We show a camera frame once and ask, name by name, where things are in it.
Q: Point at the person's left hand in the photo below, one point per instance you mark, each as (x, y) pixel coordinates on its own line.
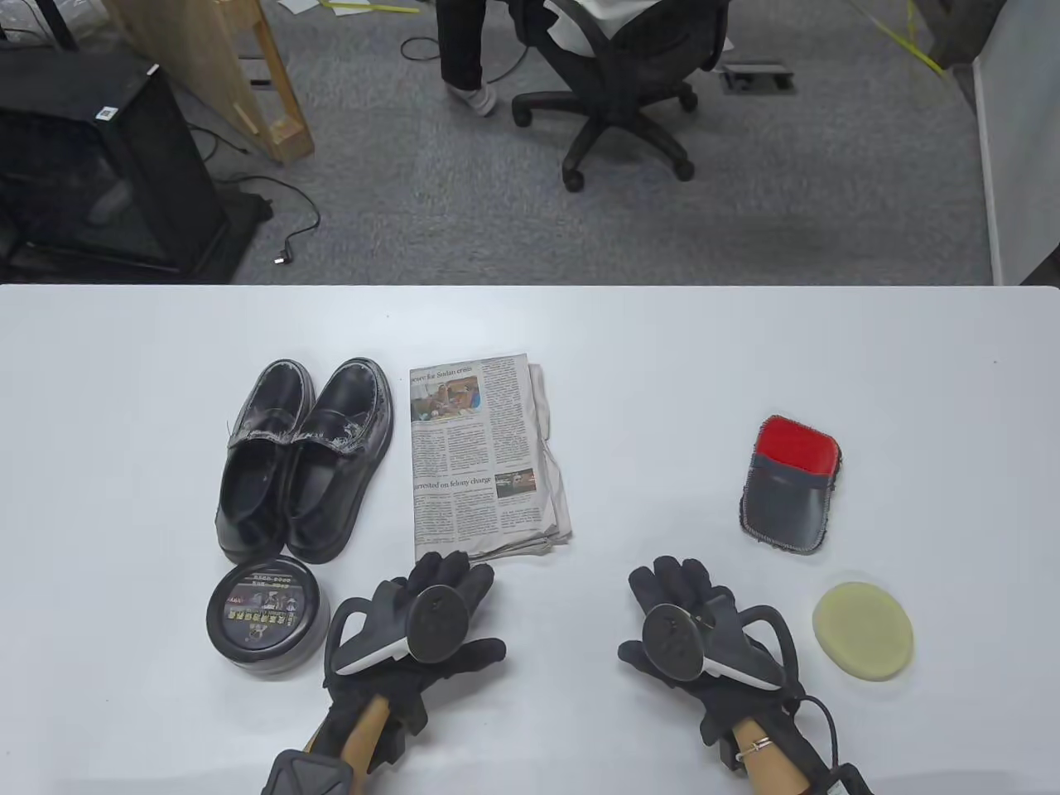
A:
(451, 571)

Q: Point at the person's right hand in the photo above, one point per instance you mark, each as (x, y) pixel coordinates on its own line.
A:
(671, 580)

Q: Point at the printed newspaper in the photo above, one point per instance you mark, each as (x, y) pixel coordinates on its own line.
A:
(472, 464)

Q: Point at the red and grey polishing mitt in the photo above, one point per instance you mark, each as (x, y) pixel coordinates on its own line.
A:
(787, 497)

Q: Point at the black leather loafer shoe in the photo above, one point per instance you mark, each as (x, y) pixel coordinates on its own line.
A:
(252, 489)
(331, 489)

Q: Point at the black cream jar lid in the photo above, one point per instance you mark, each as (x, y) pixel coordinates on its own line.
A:
(265, 609)

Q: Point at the round yellow polishing sponge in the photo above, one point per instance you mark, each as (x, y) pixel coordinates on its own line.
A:
(861, 631)

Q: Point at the round leather care cream jar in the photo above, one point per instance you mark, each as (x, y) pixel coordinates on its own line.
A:
(273, 662)

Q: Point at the black white left hand controller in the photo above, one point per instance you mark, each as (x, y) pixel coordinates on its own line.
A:
(437, 623)

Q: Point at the black white hand controller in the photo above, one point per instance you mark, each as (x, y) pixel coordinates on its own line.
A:
(675, 642)
(437, 623)

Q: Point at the black white right hand controller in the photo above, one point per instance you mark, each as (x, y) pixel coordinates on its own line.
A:
(675, 642)

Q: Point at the black swivel office chair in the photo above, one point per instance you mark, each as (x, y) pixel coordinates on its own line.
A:
(621, 91)

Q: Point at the grey floor outlet box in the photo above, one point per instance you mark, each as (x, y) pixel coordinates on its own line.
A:
(758, 76)

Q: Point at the black mesh cabinet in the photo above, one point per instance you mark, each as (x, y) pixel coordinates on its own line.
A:
(99, 166)

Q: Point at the white partition panel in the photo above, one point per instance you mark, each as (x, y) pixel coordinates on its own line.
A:
(1019, 124)

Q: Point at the yellow floor tape strip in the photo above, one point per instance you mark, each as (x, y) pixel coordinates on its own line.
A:
(907, 41)

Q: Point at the black left wrist camera module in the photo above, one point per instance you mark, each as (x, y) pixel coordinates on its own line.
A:
(310, 774)

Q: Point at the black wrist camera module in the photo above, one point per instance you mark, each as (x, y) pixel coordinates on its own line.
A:
(846, 782)
(310, 774)

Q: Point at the black right wrist camera module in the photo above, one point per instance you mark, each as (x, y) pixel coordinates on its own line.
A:
(846, 782)

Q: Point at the light wooden frame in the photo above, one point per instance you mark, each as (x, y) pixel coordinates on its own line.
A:
(207, 50)

